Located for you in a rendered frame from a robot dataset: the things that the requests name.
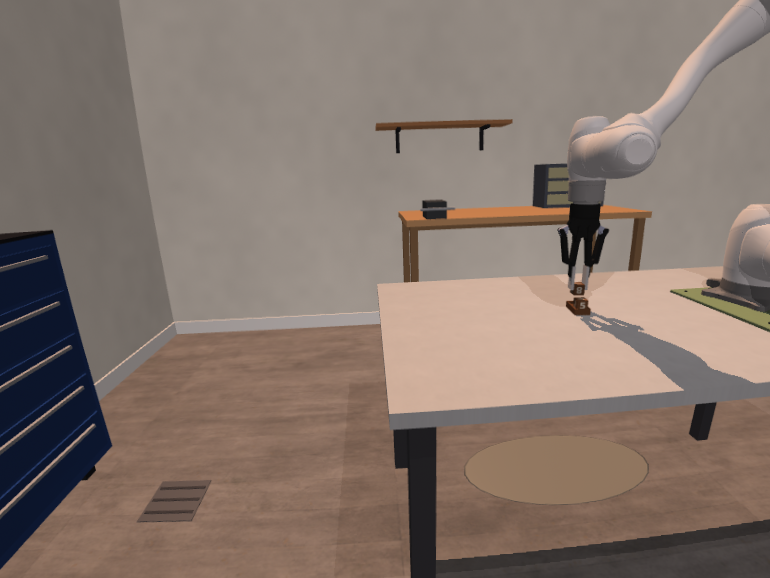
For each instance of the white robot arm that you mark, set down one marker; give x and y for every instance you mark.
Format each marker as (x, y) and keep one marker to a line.
(629, 146)

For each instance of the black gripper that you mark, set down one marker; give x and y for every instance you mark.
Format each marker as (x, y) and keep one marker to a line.
(583, 223)

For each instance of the brown rectangular tray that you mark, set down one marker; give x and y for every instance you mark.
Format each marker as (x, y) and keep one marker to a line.
(569, 305)

